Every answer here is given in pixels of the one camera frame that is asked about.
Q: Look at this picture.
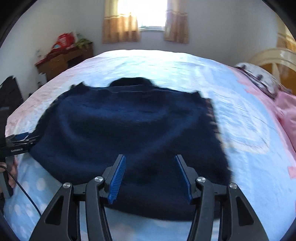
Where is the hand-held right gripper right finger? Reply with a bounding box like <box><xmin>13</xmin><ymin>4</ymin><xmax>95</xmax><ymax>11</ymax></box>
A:
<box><xmin>174</xmin><ymin>154</ymin><xmax>270</xmax><ymax>241</ymax></box>

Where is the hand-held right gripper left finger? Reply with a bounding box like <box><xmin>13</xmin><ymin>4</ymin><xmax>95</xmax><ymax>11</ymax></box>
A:
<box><xmin>29</xmin><ymin>154</ymin><xmax>127</xmax><ymax>241</ymax></box>

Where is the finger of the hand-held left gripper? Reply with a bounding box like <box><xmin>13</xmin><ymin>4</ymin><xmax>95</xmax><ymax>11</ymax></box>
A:
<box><xmin>13</xmin><ymin>133</ymin><xmax>33</xmax><ymax>141</ymax></box>
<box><xmin>6</xmin><ymin>135</ymin><xmax>41</xmax><ymax>146</ymax></box>

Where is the navy patterned knit sweater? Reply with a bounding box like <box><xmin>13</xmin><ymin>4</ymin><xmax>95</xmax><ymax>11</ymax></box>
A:
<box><xmin>29</xmin><ymin>77</ymin><xmax>232</xmax><ymax>221</ymax></box>

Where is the person's left hand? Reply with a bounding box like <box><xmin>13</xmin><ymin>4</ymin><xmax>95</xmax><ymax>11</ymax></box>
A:
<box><xmin>10</xmin><ymin>157</ymin><xmax>19</xmax><ymax>189</ymax></box>

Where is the black chair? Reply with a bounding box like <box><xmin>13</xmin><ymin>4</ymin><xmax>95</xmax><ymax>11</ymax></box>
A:
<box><xmin>0</xmin><ymin>76</ymin><xmax>24</xmax><ymax>112</ymax></box>

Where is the bed with blue pink sheet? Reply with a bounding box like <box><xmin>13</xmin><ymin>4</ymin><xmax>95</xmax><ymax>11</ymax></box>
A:
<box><xmin>3</xmin><ymin>49</ymin><xmax>296</xmax><ymax>241</ymax></box>

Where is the brown wooden desk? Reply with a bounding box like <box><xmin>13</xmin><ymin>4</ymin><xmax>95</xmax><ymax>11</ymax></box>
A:
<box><xmin>35</xmin><ymin>41</ymin><xmax>94</xmax><ymax>82</ymax></box>

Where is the red cloth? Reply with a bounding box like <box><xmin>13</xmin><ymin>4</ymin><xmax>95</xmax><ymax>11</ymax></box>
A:
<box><xmin>36</xmin><ymin>45</ymin><xmax>78</xmax><ymax>67</ymax></box>

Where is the red gift bag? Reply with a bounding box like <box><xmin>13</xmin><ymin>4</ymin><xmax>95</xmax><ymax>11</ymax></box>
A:
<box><xmin>52</xmin><ymin>32</ymin><xmax>76</xmax><ymax>51</ymax></box>

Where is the pink folded quilt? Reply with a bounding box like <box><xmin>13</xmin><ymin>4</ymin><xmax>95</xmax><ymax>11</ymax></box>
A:
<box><xmin>274</xmin><ymin>90</ymin><xmax>296</xmax><ymax>149</ymax></box>

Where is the patterned white pillow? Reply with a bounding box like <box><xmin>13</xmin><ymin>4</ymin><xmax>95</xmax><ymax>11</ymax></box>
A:
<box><xmin>234</xmin><ymin>62</ymin><xmax>282</xmax><ymax>99</ymax></box>

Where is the yellow orange window curtain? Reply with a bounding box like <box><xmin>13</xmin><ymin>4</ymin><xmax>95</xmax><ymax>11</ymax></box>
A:
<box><xmin>163</xmin><ymin>0</ymin><xmax>190</xmax><ymax>44</ymax></box>
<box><xmin>102</xmin><ymin>0</ymin><xmax>141</xmax><ymax>44</ymax></box>

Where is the cream wooden bed headboard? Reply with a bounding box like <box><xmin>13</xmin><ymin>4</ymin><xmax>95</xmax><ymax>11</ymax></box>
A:
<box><xmin>247</xmin><ymin>47</ymin><xmax>296</xmax><ymax>93</ymax></box>

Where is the sliding glass window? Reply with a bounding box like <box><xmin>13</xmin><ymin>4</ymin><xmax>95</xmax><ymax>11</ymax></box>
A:
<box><xmin>117</xmin><ymin>0</ymin><xmax>168</xmax><ymax>30</ymax></box>

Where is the large yellow patterned curtain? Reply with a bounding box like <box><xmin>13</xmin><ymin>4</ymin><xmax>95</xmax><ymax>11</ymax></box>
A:
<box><xmin>277</xmin><ymin>25</ymin><xmax>296</xmax><ymax>50</ymax></box>

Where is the black cable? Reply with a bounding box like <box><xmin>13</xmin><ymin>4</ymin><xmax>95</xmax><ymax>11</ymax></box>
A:
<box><xmin>4</xmin><ymin>170</ymin><xmax>41</xmax><ymax>217</ymax></box>

